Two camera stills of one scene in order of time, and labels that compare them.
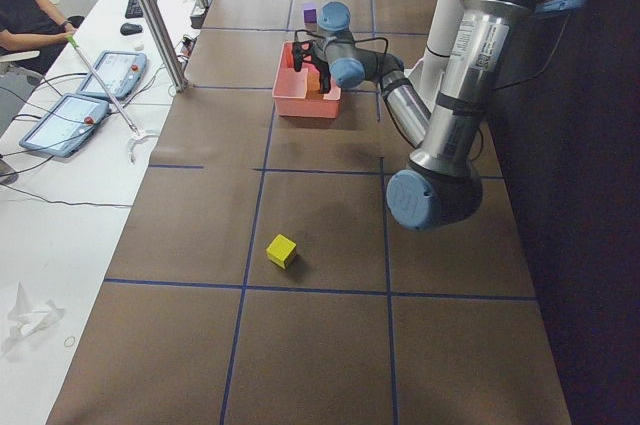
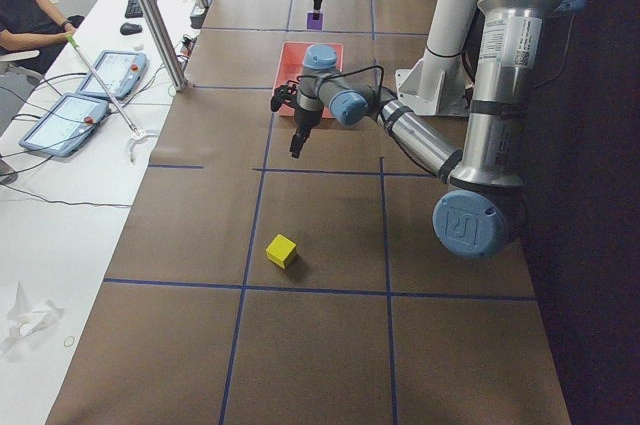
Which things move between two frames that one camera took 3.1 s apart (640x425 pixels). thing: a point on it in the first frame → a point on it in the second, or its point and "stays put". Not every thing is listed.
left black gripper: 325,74 → 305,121
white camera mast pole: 450,7 stays put
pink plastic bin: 290,91 stays put
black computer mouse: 130,28 stays put
